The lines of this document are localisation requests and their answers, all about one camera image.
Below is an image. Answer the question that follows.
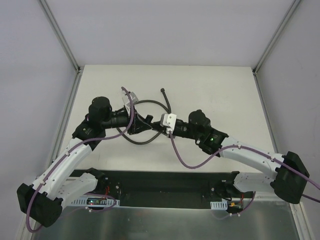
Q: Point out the dark corrugated flexible hose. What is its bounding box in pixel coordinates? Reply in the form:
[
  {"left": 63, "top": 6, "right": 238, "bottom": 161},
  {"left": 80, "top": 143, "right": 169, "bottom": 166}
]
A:
[{"left": 118, "top": 87, "right": 173, "bottom": 145}]

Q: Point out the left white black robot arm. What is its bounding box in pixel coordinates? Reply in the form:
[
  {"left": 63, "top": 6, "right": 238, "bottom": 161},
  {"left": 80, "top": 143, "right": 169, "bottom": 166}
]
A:
[{"left": 17, "top": 92, "right": 153, "bottom": 233}]

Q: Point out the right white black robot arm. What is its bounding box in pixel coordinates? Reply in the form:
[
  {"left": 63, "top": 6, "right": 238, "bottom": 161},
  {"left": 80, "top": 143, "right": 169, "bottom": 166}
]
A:
[{"left": 151, "top": 109, "right": 310, "bottom": 204}]

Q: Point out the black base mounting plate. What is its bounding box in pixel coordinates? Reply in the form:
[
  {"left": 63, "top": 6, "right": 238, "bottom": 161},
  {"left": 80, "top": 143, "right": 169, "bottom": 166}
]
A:
[{"left": 86, "top": 168, "right": 254, "bottom": 209}]

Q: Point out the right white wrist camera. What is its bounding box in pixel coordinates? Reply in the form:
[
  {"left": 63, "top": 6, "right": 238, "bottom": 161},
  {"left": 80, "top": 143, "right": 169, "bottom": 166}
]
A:
[{"left": 160, "top": 113, "right": 177, "bottom": 134}]

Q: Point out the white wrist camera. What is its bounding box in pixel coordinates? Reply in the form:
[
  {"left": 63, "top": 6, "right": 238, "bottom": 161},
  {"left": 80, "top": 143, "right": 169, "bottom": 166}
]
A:
[
  {"left": 160, "top": 113, "right": 177, "bottom": 134},
  {"left": 122, "top": 90, "right": 139, "bottom": 115}
]

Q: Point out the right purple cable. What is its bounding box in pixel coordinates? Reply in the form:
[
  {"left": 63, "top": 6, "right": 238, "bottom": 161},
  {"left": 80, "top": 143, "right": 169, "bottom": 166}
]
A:
[{"left": 168, "top": 131, "right": 320, "bottom": 217}]

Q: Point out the purple cable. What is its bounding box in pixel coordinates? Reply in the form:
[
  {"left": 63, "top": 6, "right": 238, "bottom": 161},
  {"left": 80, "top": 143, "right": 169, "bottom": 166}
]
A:
[
  {"left": 168, "top": 131, "right": 320, "bottom": 217},
  {"left": 26, "top": 86, "right": 136, "bottom": 233}
]

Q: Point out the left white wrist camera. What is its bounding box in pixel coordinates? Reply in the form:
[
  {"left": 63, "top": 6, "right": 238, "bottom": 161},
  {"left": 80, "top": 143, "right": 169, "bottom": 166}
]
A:
[{"left": 122, "top": 90, "right": 139, "bottom": 115}]

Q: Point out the left aluminium frame post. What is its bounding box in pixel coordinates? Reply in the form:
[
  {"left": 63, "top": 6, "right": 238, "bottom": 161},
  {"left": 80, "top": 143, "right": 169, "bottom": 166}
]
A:
[{"left": 38, "top": 0, "right": 85, "bottom": 75}]

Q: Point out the aluminium frame post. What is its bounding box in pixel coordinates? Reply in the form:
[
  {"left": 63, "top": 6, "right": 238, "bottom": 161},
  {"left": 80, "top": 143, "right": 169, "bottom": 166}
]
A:
[
  {"left": 38, "top": 0, "right": 85, "bottom": 75},
  {"left": 252, "top": 0, "right": 302, "bottom": 75}
]

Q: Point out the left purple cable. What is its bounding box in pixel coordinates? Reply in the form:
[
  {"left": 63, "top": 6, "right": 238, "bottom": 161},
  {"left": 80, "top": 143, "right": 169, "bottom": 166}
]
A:
[{"left": 26, "top": 86, "right": 136, "bottom": 233}]

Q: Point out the right white cable duct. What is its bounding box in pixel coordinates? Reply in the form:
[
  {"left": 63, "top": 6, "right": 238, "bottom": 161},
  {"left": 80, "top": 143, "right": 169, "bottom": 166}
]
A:
[{"left": 210, "top": 200, "right": 228, "bottom": 211}]

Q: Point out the white cable duct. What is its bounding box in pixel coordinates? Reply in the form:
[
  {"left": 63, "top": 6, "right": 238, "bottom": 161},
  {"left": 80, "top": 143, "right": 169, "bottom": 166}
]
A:
[
  {"left": 69, "top": 197, "right": 120, "bottom": 208},
  {"left": 210, "top": 200, "right": 228, "bottom": 211}
]

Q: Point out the left white cable duct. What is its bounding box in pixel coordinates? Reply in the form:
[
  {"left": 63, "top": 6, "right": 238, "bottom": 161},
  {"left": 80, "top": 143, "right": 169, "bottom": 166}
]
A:
[{"left": 69, "top": 197, "right": 120, "bottom": 208}]

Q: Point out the right aluminium frame post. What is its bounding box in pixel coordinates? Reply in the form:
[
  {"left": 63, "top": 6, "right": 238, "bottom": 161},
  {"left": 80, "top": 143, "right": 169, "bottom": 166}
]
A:
[{"left": 252, "top": 0, "right": 302, "bottom": 75}]

